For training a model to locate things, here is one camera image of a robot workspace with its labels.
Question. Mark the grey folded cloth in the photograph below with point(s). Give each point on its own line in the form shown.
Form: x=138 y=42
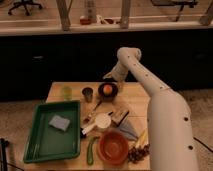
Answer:
x=128 y=130

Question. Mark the black office chair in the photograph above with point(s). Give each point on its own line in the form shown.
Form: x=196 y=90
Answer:
x=24 y=3

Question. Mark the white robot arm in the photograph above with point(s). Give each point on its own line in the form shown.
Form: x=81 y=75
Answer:
x=170 y=132

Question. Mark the green plastic tray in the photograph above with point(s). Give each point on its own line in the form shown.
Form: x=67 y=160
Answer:
x=47 y=142

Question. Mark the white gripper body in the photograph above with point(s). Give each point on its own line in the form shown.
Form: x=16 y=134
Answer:
x=118 y=73

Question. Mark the black chair right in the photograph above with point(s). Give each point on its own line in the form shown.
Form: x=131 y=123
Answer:
x=180 y=3

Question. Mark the red object on shelf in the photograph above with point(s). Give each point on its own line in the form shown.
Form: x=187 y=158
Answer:
x=84 y=21

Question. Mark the dark purple bowl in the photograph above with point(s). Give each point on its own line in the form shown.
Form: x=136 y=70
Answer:
x=112 y=95

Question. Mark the orange apple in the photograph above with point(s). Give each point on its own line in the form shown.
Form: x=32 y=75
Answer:
x=107 y=89

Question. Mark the dark handled spoon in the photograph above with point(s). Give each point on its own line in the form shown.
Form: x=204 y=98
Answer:
x=89 y=116

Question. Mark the blue-grey sponge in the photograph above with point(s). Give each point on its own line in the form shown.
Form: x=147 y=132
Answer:
x=59 y=122

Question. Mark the yellow banana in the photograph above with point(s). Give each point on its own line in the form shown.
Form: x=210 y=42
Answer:
x=142 y=140

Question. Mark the orange-red bowl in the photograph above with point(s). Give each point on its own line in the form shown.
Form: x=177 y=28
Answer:
x=112 y=148

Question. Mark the wooden handled brush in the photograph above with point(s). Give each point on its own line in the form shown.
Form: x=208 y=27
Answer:
x=119 y=116

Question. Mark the white measuring cup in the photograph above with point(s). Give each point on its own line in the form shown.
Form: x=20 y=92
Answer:
x=102 y=121

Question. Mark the green peeler tool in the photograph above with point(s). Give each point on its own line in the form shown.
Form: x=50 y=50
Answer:
x=90 y=159

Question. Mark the green translucent cup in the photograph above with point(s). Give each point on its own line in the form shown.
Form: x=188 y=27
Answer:
x=66 y=93

